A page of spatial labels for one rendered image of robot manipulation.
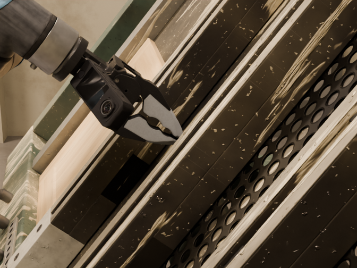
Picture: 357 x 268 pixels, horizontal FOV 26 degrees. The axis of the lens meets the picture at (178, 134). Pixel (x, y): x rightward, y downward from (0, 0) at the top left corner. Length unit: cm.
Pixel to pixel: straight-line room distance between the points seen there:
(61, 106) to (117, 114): 100
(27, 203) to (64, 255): 36
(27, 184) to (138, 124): 64
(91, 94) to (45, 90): 356
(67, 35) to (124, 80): 10
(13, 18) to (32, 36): 3
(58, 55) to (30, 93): 357
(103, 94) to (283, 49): 27
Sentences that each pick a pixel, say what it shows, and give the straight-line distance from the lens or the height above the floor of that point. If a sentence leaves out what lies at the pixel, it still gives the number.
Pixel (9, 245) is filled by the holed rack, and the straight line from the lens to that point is 151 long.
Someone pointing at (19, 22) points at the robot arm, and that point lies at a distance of 108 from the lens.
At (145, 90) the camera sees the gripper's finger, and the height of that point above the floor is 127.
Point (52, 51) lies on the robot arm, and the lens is 108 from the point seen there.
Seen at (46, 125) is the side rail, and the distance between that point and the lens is 204.
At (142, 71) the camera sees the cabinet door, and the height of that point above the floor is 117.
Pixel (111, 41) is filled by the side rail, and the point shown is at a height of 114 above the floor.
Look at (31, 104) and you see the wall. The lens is 467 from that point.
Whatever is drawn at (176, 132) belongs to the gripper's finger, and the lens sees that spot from 114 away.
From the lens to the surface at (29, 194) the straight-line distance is 169.
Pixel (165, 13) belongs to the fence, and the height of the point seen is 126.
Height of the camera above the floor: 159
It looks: 20 degrees down
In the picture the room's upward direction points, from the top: straight up
